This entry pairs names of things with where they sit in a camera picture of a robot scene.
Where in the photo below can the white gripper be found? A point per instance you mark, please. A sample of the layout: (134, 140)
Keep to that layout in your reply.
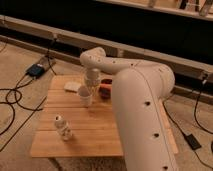
(92, 79)

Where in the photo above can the white ceramic cup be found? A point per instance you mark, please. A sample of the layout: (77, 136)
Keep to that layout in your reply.
(85, 97)

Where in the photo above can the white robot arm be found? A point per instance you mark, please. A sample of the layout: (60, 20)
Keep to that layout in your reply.
(137, 87)

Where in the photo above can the wooden table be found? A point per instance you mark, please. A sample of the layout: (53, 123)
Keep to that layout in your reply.
(94, 129)

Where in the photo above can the black power brick right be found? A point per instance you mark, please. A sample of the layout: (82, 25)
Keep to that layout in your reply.
(192, 142)

